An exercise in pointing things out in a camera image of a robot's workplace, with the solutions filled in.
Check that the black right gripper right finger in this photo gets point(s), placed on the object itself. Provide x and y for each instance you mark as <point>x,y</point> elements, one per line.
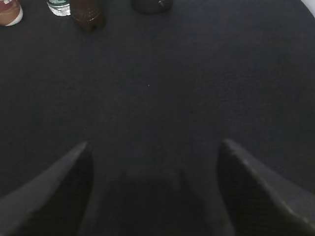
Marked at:
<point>259,201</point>

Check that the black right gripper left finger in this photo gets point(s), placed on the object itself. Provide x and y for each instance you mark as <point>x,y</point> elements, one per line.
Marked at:
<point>53,203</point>

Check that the cola bottle red label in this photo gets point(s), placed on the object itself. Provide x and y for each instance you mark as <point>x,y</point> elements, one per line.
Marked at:
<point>88,15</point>

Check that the green sprite bottle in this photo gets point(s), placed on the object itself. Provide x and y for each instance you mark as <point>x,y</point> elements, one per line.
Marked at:
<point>59,7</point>

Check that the black cup white inside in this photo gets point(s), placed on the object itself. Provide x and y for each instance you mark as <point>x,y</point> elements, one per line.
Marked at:
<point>151,6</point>

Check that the Nescafe coffee can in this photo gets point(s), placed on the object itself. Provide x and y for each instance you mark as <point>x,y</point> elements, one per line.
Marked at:
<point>11,12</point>

